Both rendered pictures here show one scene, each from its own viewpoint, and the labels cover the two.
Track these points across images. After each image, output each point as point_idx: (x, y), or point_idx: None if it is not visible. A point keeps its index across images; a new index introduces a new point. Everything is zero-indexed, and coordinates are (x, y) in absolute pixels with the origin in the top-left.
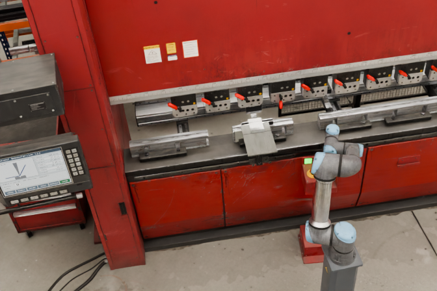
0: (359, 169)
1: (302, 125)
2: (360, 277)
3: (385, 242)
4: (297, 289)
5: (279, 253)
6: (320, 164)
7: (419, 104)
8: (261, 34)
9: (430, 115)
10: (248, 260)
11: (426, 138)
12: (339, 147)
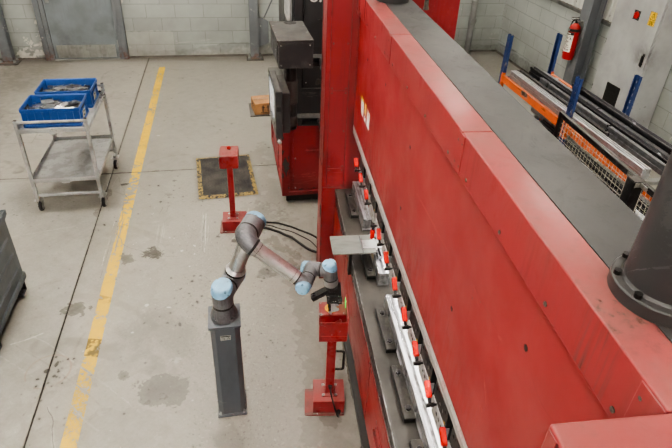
0: (243, 249)
1: (391, 294)
2: (280, 440)
3: None
4: (276, 380)
5: (320, 371)
6: (246, 214)
7: (415, 395)
8: (381, 144)
9: (406, 417)
10: (315, 345)
11: (386, 432)
12: (305, 269)
